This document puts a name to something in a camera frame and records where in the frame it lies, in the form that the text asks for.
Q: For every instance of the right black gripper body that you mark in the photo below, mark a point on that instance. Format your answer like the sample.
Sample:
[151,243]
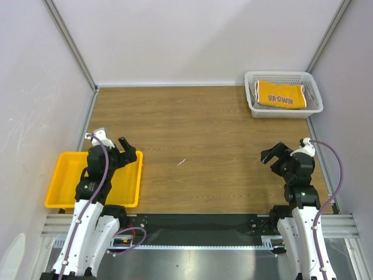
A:
[280,159]

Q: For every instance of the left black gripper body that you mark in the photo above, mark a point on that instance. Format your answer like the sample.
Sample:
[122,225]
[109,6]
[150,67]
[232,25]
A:
[118,160]

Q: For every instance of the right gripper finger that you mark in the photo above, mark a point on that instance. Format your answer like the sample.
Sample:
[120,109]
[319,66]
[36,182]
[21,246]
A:
[275,159]
[280,150]

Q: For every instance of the brown towel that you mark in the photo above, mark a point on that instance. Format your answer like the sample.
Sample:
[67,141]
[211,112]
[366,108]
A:
[290,97]

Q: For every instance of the grey towel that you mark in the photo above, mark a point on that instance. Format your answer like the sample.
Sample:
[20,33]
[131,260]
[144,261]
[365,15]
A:
[312,101]

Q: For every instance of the white perforated basket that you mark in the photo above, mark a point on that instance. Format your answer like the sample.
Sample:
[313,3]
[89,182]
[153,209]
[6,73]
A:
[282,77]

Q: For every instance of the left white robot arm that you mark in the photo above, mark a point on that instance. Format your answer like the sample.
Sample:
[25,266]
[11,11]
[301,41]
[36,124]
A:
[94,222]

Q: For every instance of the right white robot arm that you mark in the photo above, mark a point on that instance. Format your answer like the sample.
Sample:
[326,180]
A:
[299,222]

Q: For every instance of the yellow plastic bin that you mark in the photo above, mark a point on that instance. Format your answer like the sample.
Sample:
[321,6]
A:
[125,182]

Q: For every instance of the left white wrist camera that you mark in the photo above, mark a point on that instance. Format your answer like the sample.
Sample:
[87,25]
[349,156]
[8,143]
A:
[99,136]

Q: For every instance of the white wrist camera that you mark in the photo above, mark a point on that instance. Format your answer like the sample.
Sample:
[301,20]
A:
[99,136]
[306,147]

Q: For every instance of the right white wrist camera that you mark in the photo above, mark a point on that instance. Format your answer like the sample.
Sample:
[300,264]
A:
[306,147]

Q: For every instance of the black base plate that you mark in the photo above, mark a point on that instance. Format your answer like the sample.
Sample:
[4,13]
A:
[203,230]

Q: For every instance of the aluminium frame rail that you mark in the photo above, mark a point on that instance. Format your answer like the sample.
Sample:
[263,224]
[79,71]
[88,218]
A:
[69,41]

